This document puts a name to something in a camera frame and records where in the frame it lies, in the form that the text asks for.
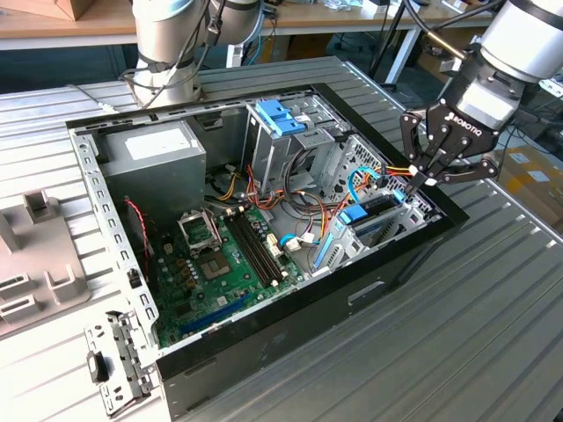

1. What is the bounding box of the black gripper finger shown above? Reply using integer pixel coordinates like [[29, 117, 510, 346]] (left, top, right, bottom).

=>
[[398, 109, 443, 195], [420, 156, 501, 188]]

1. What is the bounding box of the red yellow power wire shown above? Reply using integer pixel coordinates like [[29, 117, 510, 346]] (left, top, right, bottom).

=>
[[354, 161, 418, 194]]

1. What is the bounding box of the hard disk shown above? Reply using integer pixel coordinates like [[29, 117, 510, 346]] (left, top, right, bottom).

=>
[[313, 187, 408, 270]]

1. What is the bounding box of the metal disk bay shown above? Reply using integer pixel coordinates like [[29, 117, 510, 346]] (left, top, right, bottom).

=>
[[307, 188, 441, 278]]

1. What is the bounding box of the cardboard box with label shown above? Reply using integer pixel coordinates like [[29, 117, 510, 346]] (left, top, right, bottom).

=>
[[496, 147, 563, 221]]

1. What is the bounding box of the black tripod stand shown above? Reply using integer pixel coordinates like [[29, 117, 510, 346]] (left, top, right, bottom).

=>
[[369, 0, 417, 91]]

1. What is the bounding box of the black chair base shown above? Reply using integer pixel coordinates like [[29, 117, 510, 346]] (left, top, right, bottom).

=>
[[333, 31, 362, 53]]

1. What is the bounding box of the blue drive cage latch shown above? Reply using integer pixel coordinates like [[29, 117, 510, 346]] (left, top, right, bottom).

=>
[[254, 99, 305, 138]]

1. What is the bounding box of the wooden desk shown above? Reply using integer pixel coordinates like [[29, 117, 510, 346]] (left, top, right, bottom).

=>
[[0, 0, 496, 84]]

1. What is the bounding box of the metal drive cage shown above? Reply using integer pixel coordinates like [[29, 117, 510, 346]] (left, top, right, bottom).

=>
[[240, 95, 351, 201]]

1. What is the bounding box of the black RAM slot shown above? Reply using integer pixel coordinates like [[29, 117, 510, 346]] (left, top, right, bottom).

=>
[[226, 209, 276, 289], [237, 206, 285, 285]]

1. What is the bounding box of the metal socket cover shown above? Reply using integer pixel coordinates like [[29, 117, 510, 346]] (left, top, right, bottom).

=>
[[177, 209, 222, 258]]

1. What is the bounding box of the black open PC case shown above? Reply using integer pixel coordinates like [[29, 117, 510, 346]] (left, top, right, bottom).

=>
[[64, 82, 471, 422]]

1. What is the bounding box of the CPU socket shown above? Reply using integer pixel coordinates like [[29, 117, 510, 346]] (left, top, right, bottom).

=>
[[195, 251, 233, 283]]

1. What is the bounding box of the grey power supply unit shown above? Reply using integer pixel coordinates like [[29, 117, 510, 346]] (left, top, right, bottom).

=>
[[101, 119, 208, 221]]

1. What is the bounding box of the green motherboard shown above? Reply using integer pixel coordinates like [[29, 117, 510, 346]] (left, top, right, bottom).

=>
[[149, 204, 309, 351]]

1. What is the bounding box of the blue expansion slot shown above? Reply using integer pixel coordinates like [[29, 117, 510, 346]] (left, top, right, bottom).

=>
[[178, 292, 255, 338]]

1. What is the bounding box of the black case fan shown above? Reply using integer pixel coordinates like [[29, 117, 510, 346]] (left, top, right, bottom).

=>
[[121, 195, 157, 282]]

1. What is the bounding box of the cardboard box on desk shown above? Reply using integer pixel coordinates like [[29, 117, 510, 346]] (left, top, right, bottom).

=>
[[46, 0, 96, 22]]

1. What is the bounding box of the grey parts rack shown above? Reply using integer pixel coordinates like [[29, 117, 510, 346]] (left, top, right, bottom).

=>
[[0, 188, 94, 339]]

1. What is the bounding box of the black cable gold connector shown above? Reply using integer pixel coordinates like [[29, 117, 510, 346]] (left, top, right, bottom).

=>
[[404, 0, 470, 61]]

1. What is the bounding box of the short blue data wire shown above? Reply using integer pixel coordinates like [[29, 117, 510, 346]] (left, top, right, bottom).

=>
[[280, 235, 318, 252]]

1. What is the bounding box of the orange black wire bundle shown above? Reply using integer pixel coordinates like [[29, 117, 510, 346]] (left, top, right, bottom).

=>
[[244, 164, 335, 247]]

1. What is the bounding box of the yellow black wire bundle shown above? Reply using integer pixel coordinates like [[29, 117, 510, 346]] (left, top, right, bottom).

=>
[[214, 168, 244, 202]]

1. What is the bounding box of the cable with silver connector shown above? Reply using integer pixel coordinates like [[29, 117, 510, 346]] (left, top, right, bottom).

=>
[[65, 83, 116, 114]]

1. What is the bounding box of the metal card retention bracket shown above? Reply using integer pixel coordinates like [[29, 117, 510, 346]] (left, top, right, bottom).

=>
[[83, 309, 160, 418]]

